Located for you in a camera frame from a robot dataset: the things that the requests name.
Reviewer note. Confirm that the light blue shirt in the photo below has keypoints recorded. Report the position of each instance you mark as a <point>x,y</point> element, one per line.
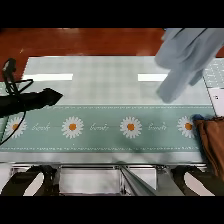
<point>186,53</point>

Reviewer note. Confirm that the brown garment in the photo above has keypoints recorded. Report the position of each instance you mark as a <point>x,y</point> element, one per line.
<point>213,143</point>

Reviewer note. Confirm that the blue garment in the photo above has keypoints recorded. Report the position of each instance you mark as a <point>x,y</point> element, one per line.
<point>198,117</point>

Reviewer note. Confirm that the silver frame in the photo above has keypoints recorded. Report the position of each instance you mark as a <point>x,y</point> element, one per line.
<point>140,186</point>

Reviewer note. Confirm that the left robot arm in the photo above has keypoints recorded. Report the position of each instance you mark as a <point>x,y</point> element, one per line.
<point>23,101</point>

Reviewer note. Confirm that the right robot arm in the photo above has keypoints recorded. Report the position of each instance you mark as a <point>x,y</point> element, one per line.
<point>203,181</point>

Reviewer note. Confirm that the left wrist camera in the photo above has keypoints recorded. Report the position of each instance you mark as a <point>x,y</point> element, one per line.
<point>9,68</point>

